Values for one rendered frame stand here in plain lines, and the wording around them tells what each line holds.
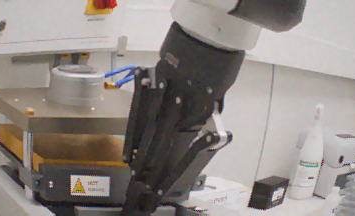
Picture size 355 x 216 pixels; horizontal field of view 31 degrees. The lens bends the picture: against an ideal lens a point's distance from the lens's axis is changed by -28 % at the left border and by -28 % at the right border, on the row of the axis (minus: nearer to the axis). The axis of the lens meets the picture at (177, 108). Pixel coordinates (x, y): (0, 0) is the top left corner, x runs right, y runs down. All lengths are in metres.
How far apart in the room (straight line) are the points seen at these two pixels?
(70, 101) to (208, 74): 0.21
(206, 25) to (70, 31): 0.39
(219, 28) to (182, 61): 0.05
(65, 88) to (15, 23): 0.17
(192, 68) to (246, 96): 1.12
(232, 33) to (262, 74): 1.16
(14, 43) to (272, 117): 1.07
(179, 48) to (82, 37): 0.36
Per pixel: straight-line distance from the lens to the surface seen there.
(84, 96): 0.90
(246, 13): 0.63
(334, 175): 1.82
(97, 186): 0.86
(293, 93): 1.98
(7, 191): 0.84
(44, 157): 0.83
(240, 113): 1.85
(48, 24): 1.04
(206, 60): 0.73
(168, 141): 0.79
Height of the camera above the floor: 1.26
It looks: 9 degrees down
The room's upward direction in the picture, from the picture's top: 8 degrees clockwise
